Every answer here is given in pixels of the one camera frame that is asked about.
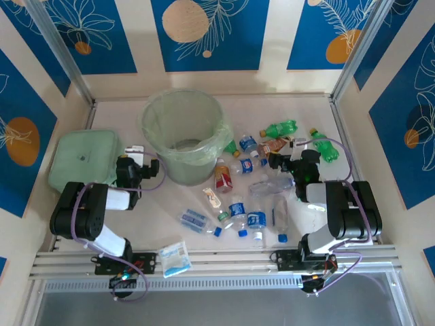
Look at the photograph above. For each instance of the grey metal sheet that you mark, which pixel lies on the grey metal sheet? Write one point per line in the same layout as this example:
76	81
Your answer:
221	309

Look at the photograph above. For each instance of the clear blue-capped unlabelled bottle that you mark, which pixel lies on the clear blue-capped unlabelled bottle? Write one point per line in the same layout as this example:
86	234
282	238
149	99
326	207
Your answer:
280	214

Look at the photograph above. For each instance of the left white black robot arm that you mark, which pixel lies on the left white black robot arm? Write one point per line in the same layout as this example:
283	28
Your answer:
85	210

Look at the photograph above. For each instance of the green mesh waste bin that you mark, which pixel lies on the green mesh waste bin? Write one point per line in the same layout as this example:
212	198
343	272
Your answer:
187	175

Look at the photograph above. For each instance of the green bin lid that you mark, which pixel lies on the green bin lid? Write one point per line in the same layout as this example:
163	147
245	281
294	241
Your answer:
81	159

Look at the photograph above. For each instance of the white-capped dark blue label bottle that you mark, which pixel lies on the white-capped dark blue label bottle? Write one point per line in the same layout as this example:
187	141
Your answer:
248	144

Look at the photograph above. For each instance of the white-capped blue label water bottle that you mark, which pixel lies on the white-capped blue label water bottle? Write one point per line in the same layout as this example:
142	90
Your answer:
256	219

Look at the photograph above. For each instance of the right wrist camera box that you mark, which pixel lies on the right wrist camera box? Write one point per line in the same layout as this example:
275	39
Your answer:
298	149

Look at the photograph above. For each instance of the clear bottle pale blue print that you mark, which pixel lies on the clear bottle pale blue print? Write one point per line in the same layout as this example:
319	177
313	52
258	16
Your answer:
193	219

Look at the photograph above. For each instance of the clear green bin liner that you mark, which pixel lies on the clear green bin liner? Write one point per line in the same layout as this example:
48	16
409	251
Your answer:
221	136

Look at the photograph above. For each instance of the clear Pepsi label bottle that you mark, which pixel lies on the clear Pepsi label bottle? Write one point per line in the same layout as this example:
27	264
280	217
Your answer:
246	166

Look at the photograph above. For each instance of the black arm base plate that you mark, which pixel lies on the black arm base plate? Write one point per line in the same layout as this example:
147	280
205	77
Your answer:
289	259
146	263

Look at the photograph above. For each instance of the aluminium frame post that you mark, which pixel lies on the aluminium frame post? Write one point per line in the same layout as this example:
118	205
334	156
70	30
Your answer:
63	54
357	51

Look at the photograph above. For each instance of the brown tea plastic bottle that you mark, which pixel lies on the brown tea plastic bottle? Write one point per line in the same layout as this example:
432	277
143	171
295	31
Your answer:
272	146

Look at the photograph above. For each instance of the aluminium side rail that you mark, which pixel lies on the aluminium side rail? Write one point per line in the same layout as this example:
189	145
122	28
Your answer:
340	119

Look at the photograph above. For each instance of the aluminium long cross rail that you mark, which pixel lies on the aluminium long cross rail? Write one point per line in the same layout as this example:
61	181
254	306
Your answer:
238	263

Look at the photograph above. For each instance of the blue white tissue packet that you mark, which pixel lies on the blue white tissue packet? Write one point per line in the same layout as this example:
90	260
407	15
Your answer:
175	259

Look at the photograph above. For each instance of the green plastic soda bottle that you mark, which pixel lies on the green plastic soda bottle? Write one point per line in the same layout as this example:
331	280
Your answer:
328	151
231	146
282	128

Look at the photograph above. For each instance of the blue floral wall panel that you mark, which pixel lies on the blue floral wall panel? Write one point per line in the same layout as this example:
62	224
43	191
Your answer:
401	34
401	163
112	34
30	51
238	34
2	266
430	258
306	34
17	176

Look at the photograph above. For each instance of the clear bottle white printed label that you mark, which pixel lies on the clear bottle white printed label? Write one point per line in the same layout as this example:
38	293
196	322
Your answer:
212	198

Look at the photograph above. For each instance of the clear silver-capped bottle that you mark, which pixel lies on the clear silver-capped bottle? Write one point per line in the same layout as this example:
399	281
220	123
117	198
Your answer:
268	186

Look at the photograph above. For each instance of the red label juice bottle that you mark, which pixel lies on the red label juice bottle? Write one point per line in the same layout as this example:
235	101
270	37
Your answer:
222	180

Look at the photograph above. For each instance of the blue-capped blue label bottle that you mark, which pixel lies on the blue-capped blue label bottle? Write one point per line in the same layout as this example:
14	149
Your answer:
238	210

